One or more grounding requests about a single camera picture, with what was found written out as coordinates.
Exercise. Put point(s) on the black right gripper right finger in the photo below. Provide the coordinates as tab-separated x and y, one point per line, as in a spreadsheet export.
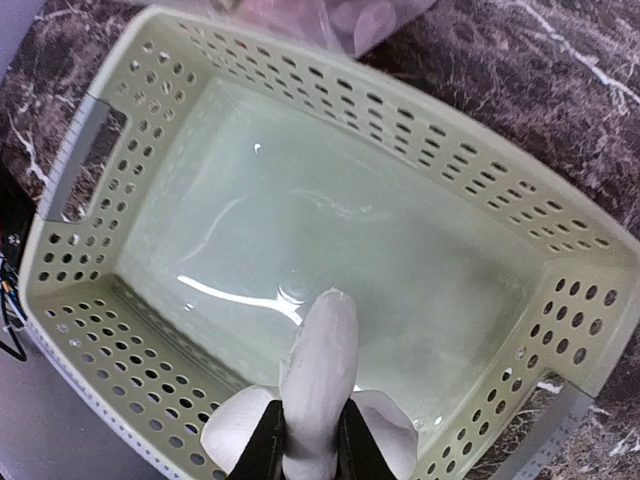
359	458

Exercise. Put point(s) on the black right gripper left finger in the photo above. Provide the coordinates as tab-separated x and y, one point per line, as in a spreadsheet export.
261	459

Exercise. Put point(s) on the white mushroom toy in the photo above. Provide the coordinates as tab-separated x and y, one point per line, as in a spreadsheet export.
316	380

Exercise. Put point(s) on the clear zip top bag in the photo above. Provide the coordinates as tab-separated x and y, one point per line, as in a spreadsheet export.
351	27

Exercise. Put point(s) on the green plastic basket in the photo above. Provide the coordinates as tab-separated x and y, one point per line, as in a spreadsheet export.
214	180

